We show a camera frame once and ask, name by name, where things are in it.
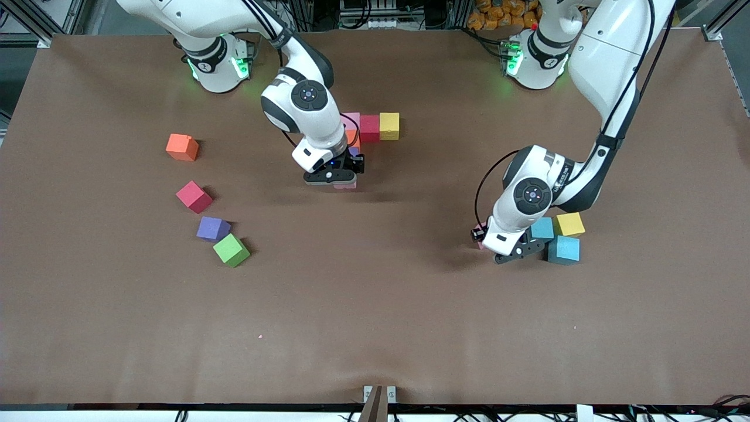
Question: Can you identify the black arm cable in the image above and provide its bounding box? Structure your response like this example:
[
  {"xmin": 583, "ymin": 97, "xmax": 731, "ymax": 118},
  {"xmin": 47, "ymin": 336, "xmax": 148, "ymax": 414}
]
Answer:
[
  {"xmin": 246, "ymin": 0, "xmax": 361, "ymax": 156},
  {"xmin": 473, "ymin": 0, "xmax": 674, "ymax": 229}
]

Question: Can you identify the yellow foam cube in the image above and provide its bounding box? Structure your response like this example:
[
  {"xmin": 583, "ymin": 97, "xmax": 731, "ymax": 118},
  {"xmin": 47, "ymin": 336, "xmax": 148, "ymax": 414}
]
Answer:
[
  {"xmin": 555, "ymin": 212, "xmax": 586, "ymax": 238},
  {"xmin": 379, "ymin": 112, "xmax": 401, "ymax": 142}
]

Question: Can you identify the green foam cube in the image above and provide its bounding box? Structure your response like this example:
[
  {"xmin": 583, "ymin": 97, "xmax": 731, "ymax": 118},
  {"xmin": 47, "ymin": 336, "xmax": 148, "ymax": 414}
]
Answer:
[{"xmin": 213, "ymin": 233, "xmax": 251, "ymax": 268}]

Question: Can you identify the bag of orange items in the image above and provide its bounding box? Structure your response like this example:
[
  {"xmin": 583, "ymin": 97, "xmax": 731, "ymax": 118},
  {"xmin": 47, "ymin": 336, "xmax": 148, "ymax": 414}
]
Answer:
[{"xmin": 467, "ymin": 0, "xmax": 543, "ymax": 31}]

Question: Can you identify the white table frame rail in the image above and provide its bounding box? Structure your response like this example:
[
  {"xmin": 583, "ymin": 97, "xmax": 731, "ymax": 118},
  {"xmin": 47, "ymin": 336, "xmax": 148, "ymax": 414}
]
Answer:
[{"xmin": 0, "ymin": 404, "xmax": 750, "ymax": 422}]

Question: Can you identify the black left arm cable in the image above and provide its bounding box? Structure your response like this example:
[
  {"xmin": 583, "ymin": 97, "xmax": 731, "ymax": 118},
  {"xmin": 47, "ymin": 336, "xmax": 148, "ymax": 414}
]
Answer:
[{"xmin": 473, "ymin": 0, "xmax": 674, "ymax": 229}]

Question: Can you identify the grey electronics box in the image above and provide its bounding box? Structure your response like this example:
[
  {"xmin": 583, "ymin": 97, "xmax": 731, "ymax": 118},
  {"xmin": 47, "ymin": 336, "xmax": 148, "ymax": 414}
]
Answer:
[{"xmin": 340, "ymin": 0, "xmax": 399, "ymax": 30}]

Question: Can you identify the aluminium frame profile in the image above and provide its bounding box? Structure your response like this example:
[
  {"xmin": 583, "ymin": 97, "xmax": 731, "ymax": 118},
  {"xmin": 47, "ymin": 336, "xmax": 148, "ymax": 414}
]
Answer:
[
  {"xmin": 9, "ymin": 0, "xmax": 88, "ymax": 49},
  {"xmin": 700, "ymin": 0, "xmax": 750, "ymax": 42}
]

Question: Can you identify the red foam cube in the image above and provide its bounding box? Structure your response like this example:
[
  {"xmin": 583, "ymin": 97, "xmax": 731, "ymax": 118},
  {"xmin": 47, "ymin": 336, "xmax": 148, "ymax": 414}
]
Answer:
[
  {"xmin": 359, "ymin": 115, "xmax": 382, "ymax": 144},
  {"xmin": 176, "ymin": 181, "xmax": 214, "ymax": 214}
]

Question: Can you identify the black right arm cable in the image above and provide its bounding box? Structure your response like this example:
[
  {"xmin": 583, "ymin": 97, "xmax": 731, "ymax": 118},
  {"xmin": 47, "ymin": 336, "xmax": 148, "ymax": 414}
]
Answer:
[{"xmin": 246, "ymin": 0, "xmax": 361, "ymax": 156}]

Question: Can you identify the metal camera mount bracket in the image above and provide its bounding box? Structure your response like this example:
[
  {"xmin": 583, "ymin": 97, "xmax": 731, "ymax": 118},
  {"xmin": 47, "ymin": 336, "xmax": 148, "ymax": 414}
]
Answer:
[{"xmin": 359, "ymin": 385, "xmax": 397, "ymax": 422}]

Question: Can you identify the white power strip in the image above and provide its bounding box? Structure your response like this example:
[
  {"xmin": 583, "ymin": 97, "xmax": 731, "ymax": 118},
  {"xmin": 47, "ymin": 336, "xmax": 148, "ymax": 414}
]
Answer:
[{"xmin": 226, "ymin": 0, "xmax": 294, "ymax": 33}]

